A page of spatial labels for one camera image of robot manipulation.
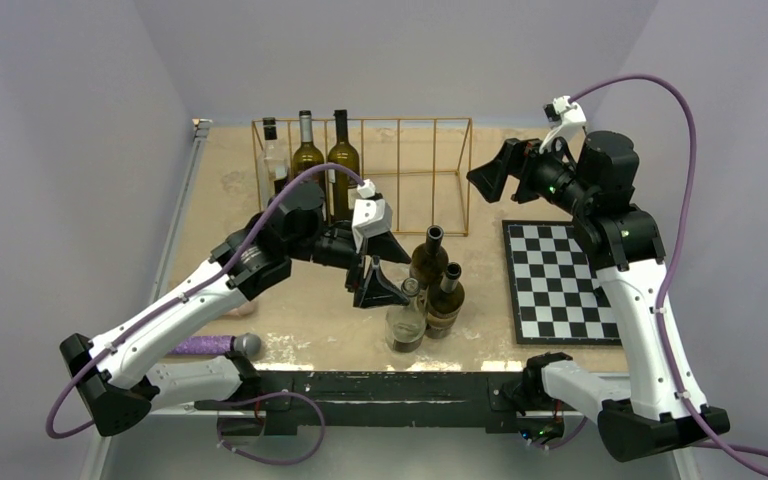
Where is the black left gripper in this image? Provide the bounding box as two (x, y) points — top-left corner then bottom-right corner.
(287, 225), (410, 306)

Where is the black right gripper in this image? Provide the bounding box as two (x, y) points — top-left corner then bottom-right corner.
(468, 131), (596, 216)

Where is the clear glass bottle front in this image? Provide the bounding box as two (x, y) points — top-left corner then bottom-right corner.
(385, 278), (426, 353)

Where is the dark brown bottle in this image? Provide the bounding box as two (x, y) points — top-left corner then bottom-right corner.
(327, 109), (360, 221)

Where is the green wine bottle silver neck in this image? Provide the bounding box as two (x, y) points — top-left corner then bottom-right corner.
(291, 110), (325, 178)

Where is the clear liquor bottle black cap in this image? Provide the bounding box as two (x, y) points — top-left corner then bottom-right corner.
(256, 117), (290, 210)

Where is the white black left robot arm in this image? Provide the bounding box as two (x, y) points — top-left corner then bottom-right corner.
(60, 181), (409, 437)

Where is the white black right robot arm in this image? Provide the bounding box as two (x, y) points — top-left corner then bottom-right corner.
(467, 131), (730, 462)

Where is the green bottle silver foil neck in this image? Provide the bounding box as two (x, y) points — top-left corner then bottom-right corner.
(425, 262), (465, 339)

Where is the beige toy microphone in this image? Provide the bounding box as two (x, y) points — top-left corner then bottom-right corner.
(227, 300), (258, 318)

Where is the black white chessboard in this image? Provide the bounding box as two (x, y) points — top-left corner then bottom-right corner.
(501, 220), (621, 346)

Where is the purple glitter microphone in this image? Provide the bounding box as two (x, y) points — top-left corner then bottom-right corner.
(168, 333), (262, 357)

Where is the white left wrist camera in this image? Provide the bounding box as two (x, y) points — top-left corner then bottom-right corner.
(351, 179), (393, 252)

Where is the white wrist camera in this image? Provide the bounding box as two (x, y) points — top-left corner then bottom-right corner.
(351, 179), (393, 252)
(539, 96), (588, 153)

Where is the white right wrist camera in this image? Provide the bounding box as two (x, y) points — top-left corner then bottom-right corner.
(539, 96), (588, 153)

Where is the gold wire wine rack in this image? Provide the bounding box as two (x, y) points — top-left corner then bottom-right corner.
(251, 117), (475, 238)

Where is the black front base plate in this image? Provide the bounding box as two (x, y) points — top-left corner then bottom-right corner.
(195, 371), (561, 435)

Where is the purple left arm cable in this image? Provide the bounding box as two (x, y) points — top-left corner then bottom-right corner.
(45, 162), (328, 466)

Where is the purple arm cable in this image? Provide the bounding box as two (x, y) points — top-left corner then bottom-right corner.
(569, 72), (768, 480)
(45, 162), (328, 466)

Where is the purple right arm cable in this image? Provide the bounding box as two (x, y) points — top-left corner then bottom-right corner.
(569, 72), (768, 480)

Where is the aluminium table edge rail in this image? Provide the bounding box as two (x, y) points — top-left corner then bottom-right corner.
(79, 118), (214, 480)

